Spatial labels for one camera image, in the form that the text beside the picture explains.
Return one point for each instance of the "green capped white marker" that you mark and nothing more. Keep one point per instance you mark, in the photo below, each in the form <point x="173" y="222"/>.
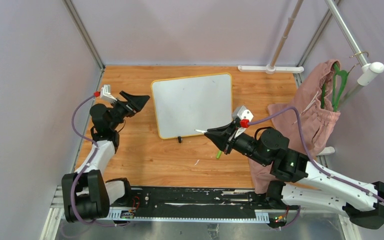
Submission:
<point x="201" y="131"/>

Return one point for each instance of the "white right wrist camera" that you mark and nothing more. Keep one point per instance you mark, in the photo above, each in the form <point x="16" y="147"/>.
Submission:
<point x="242" y="117"/>

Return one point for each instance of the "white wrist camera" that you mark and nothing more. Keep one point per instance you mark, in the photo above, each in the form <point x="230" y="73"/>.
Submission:
<point x="105" y="94"/>
<point x="242" y="117"/>

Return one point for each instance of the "pink cloth garment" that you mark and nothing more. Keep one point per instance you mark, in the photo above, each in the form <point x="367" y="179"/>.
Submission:
<point x="317" y="124"/>

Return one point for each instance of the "green marker cap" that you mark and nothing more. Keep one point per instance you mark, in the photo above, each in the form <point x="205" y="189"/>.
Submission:
<point x="218" y="155"/>

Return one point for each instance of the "green clothes hanger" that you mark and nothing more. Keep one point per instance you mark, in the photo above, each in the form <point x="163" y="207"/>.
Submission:
<point x="338" y="78"/>

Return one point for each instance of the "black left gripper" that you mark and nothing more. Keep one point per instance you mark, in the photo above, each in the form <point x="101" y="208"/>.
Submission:
<point x="136" y="103"/>

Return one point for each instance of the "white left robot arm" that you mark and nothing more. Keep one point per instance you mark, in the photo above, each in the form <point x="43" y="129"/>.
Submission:
<point x="86" y="196"/>

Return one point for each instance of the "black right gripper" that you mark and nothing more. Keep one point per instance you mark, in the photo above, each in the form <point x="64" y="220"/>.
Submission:
<point x="223" y="137"/>

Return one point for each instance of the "silver clothes rail pole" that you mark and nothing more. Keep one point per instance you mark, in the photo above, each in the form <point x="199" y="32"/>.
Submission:
<point x="370" y="70"/>

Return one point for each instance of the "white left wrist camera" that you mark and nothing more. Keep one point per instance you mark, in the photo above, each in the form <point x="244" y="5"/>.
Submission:
<point x="105" y="94"/>

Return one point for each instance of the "white rack base foot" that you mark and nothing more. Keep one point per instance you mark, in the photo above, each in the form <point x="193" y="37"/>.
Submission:
<point x="271" y="69"/>

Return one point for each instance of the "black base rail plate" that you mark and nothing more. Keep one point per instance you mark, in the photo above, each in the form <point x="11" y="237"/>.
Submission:
<point x="197" y="204"/>

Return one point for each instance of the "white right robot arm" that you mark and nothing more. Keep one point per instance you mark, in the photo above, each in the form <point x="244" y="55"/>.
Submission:
<point x="301" y="182"/>

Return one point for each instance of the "yellow framed whiteboard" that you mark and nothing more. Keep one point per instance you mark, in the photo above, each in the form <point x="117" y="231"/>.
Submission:
<point x="186" y="105"/>

